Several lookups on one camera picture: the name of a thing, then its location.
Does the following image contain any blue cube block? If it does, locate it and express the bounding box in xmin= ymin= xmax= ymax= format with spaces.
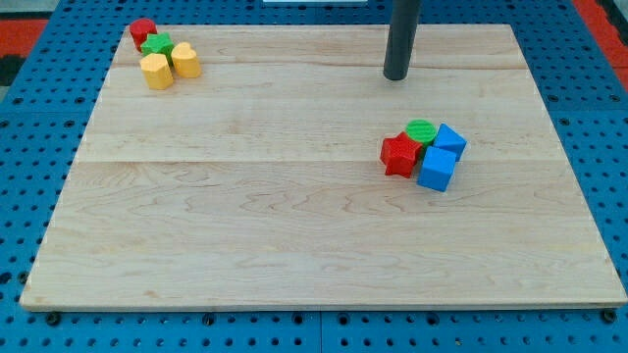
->
xmin=417 ymin=146 xmax=456 ymax=192

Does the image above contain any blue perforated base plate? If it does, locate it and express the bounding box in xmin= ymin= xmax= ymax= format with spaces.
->
xmin=1 ymin=1 xmax=627 ymax=352

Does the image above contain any green cylinder block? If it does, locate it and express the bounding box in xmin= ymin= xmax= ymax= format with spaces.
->
xmin=405 ymin=120 xmax=438 ymax=159

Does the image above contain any green star block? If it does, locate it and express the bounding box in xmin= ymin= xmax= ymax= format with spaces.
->
xmin=140 ymin=32 xmax=175 ymax=66

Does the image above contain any red cylinder block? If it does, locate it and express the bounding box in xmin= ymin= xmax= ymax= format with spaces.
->
xmin=130 ymin=18 xmax=157 ymax=52

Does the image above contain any light wooden board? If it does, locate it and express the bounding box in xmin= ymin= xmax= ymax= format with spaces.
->
xmin=21 ymin=25 xmax=627 ymax=312

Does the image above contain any yellow hexagon block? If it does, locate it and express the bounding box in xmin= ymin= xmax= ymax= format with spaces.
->
xmin=139 ymin=53 xmax=174 ymax=90

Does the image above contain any yellow heart block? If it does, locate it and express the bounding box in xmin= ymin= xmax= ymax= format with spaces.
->
xmin=171 ymin=42 xmax=202 ymax=78

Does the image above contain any red star block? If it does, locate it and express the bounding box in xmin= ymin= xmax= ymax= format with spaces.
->
xmin=380 ymin=131 xmax=423 ymax=178

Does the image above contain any blue triangle block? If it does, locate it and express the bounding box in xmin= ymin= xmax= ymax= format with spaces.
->
xmin=433 ymin=124 xmax=467 ymax=162

